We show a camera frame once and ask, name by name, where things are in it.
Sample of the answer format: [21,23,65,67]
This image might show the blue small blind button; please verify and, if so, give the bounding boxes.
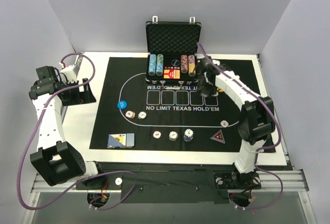
[117,100,127,110]

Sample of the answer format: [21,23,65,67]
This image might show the red chips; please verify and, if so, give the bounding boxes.
[125,110,136,119]

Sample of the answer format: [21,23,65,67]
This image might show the red triangular dealer marker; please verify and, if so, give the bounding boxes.
[210,130,225,144]

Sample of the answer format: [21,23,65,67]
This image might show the grey chip stack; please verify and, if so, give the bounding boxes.
[169,131,178,141]

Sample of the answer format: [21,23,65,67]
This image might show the red chip stack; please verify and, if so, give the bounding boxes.
[153,131,161,139]

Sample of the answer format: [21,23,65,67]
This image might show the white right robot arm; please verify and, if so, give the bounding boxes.
[197,58,275,187]

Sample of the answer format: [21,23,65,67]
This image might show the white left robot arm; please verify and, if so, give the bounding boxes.
[29,65,106,189]

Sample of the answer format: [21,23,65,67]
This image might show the purple and orange chip row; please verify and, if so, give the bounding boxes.
[188,55,195,77]

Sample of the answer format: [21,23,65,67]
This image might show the dark red chip row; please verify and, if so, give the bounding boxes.
[180,55,188,74]

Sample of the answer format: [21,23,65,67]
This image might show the black dealer button in case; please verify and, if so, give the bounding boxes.
[171,59,180,66]

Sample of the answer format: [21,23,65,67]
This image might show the red playing card box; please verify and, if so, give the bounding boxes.
[163,66,180,79]

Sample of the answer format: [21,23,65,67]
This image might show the black aluminium poker case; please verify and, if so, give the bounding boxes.
[145,16,202,90]

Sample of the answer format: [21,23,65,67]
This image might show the green grey chip row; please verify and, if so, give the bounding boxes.
[156,54,164,76]

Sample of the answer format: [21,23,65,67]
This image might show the black poker felt mat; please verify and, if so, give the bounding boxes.
[89,56,276,154]

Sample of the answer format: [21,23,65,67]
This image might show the light blue chip row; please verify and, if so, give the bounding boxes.
[148,54,157,76]

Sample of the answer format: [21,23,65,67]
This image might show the blue playing card deck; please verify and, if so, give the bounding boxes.
[107,133,135,149]

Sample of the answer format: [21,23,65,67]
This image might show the blue chip stack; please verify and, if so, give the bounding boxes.
[183,129,194,142]

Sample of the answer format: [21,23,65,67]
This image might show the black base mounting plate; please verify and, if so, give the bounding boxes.
[76,162,261,204]

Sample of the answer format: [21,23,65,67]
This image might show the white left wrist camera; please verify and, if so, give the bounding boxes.
[59,56,83,83]

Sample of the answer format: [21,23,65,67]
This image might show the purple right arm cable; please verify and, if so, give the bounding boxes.
[196,42,284,211]

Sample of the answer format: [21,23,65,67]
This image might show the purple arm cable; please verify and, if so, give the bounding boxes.
[196,42,284,211]
[17,53,137,211]

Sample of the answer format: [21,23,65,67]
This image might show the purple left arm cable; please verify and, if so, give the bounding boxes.
[17,53,137,211]

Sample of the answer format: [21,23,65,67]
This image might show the aluminium front rail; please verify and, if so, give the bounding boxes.
[31,170,309,193]

